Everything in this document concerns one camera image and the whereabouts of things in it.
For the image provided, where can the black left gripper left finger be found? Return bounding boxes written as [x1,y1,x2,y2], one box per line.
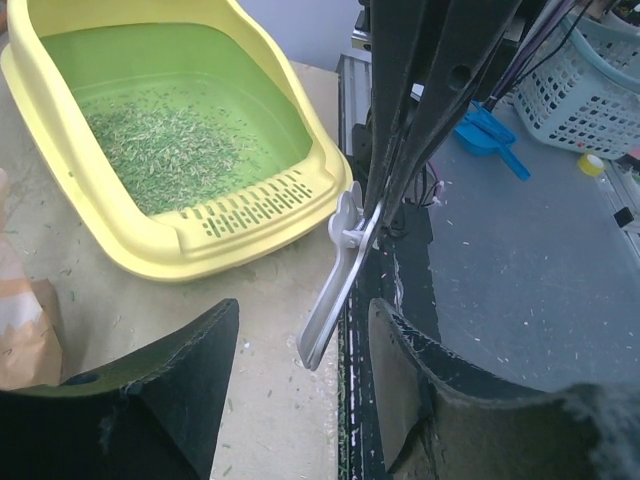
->
[1,299,239,479]

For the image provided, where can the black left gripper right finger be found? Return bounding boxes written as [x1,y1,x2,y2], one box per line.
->
[367,297,640,480]

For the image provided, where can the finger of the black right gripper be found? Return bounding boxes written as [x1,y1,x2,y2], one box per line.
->
[364,1,440,215]
[384,0,521,231]

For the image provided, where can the pink cat litter bag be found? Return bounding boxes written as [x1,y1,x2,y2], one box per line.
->
[0,167,64,390]

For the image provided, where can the white bag sealing clip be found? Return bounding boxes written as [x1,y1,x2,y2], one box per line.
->
[297,181,382,371]

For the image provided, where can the yellow green litter box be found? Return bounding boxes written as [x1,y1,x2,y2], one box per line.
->
[1,1,352,282]

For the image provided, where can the green litter pellets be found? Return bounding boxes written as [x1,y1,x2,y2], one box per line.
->
[86,103,255,216]

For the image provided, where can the blue dustpan with brush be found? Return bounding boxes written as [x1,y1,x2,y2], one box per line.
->
[454,101,531,181]

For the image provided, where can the pale blue plastic basket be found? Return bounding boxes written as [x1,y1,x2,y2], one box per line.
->
[513,14,639,160]

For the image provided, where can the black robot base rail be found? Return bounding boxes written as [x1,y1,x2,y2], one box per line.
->
[338,214,440,479]

